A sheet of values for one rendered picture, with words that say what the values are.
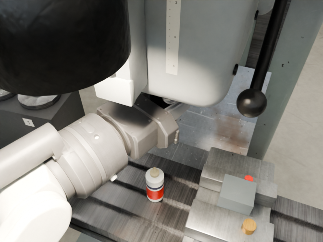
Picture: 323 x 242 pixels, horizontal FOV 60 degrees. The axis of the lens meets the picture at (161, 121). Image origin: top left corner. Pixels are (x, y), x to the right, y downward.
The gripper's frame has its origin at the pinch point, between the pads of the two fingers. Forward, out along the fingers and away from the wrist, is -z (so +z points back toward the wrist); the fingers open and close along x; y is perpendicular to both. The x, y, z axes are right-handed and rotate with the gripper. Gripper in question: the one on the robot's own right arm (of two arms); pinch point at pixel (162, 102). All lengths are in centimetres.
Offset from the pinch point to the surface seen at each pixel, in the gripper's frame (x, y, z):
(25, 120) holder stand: 27.5, 13.7, 13.3
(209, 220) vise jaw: -13.2, 19.4, 1.1
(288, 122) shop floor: 10, 121, -151
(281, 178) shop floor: -10, 122, -101
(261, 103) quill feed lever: -15.3, -10.9, 2.5
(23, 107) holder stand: 29.4, 12.0, 12.2
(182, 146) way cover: 9.6, 35.5, -19.4
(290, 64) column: -4.6, 10.7, -41.8
